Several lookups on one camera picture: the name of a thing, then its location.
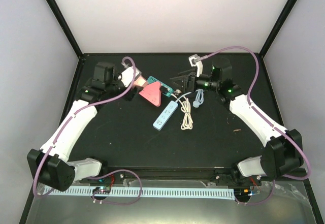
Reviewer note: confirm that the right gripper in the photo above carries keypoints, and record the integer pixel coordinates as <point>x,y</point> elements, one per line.
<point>190,78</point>

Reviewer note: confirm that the light blue power strip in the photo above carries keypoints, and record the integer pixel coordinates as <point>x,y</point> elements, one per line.
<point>165,115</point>

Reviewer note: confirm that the teal power strip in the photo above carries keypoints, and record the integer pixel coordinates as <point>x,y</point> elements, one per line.
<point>165,89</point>

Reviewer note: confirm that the pink triangular power strip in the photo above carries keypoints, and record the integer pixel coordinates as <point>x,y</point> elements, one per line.
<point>152,93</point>

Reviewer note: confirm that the pink square socket adapter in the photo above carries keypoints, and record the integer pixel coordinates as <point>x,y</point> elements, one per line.
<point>140,82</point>

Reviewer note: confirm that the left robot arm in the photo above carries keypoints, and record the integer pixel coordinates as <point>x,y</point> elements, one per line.
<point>50,165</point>

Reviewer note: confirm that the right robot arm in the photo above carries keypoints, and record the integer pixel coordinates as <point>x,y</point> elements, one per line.
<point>282,148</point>

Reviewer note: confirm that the right circuit board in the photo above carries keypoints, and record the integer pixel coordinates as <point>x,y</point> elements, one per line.
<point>246,192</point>

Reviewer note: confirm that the circuit board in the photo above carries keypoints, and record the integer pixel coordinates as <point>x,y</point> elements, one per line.
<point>101,190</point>
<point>246,192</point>

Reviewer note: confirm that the left circuit board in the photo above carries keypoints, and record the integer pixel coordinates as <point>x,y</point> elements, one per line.
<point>101,190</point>

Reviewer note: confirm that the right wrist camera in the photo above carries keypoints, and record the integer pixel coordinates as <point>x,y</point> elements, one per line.
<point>195,62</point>

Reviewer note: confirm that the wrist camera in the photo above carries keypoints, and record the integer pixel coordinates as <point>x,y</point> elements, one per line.
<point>195,62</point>
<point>126,77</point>

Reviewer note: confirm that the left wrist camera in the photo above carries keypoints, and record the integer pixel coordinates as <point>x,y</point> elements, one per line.
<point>126,77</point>

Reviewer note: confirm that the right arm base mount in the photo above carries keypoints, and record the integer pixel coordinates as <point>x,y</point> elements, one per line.
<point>232,177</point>

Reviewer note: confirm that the white slotted cable duct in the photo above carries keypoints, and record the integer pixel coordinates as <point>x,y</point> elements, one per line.
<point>151,192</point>

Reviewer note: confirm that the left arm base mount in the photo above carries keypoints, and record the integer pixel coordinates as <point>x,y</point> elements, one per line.
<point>106,176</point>

